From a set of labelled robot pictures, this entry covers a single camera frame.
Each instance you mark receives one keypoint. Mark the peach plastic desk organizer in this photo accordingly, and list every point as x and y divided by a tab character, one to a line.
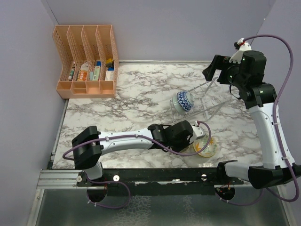
77	44

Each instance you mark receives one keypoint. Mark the yellow black toy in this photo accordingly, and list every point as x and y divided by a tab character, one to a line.
110	63

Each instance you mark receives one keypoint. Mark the red patterned bowl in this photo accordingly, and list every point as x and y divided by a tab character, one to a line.
186	100

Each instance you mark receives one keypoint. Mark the white flat packet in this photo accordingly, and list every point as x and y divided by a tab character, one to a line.
109	76

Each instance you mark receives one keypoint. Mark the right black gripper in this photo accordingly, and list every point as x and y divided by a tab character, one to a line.
219	62

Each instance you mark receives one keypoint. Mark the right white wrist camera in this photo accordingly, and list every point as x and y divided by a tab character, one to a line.
241	46

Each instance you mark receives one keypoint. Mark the teal white box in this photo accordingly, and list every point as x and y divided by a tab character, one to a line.
95	73

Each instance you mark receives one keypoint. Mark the aluminium frame rail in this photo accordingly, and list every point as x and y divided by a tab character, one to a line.
66	179

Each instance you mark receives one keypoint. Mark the yellow leaf patterned bowl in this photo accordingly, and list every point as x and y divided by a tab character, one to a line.
211	149

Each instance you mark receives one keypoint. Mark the white wire dish rack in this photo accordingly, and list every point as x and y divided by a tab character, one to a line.
209	96

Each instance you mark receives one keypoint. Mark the small bottles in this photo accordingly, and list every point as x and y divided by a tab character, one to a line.
71	74

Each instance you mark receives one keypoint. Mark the black mounting base rail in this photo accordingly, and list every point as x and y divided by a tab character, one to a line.
204	181

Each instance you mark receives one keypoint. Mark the orange white box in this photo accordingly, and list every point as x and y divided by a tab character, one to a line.
83	71

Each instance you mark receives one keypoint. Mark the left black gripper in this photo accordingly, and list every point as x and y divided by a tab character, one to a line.
186	144

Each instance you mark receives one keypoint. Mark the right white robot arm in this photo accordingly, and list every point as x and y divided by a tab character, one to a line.
278	166

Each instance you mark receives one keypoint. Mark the teal ceramic bowl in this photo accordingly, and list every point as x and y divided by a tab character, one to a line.
177	106

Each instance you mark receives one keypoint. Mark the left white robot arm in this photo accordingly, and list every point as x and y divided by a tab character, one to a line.
94	143

